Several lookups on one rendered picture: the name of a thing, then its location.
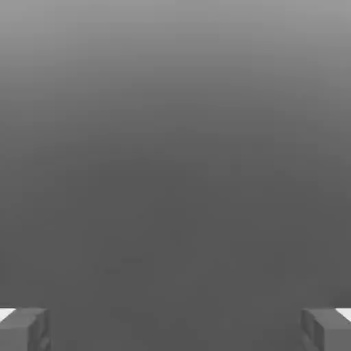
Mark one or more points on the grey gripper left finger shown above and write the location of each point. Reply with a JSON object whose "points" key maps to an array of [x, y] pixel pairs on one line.
{"points": [[22, 329]]}

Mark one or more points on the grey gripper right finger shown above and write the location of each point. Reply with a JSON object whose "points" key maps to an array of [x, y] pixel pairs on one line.
{"points": [[329, 329]]}

